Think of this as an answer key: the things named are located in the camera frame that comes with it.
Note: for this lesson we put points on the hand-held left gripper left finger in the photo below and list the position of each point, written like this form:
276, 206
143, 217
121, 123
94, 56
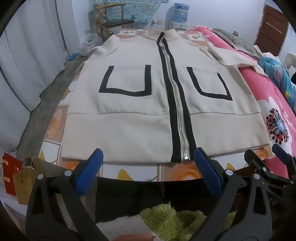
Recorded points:
89, 172

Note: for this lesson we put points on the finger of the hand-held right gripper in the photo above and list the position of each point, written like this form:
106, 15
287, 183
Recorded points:
253, 162
281, 153

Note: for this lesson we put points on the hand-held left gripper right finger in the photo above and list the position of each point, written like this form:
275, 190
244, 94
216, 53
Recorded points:
207, 172

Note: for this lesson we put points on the cream jacket with black trim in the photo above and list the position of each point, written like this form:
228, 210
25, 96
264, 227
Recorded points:
129, 129

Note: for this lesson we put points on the pink floral blanket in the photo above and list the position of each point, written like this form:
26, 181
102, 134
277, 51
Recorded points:
259, 92

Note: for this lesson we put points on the green white fleece clothing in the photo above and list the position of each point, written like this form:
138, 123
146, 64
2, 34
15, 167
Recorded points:
166, 222

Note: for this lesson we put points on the brown paper bag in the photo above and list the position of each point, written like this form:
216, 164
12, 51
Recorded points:
23, 185

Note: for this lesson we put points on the red paper bag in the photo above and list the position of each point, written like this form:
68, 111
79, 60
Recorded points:
9, 176

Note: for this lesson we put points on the blue floral cloth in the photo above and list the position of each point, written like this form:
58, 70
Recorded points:
275, 71

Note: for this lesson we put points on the white plush cloth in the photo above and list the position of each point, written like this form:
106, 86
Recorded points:
290, 60

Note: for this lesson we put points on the pale pink cloth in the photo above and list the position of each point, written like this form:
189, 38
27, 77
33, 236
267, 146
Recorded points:
266, 55

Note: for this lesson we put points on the small blue item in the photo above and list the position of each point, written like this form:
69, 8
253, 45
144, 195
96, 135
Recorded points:
72, 56

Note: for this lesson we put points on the brown wooden door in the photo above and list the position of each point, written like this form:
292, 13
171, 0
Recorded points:
270, 30

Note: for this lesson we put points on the white plastic bag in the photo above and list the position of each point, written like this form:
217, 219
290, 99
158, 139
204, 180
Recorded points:
89, 44

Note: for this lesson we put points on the white curtain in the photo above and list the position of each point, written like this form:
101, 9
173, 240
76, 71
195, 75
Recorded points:
27, 58

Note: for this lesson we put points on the white water dispenser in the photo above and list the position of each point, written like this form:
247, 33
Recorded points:
179, 26

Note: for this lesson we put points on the wooden chair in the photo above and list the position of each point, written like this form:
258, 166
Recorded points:
118, 23

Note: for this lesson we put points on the white wall socket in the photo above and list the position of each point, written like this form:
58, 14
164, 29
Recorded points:
157, 21

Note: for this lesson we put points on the teal patterned wall cloth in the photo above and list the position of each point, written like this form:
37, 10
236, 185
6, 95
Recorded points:
143, 9

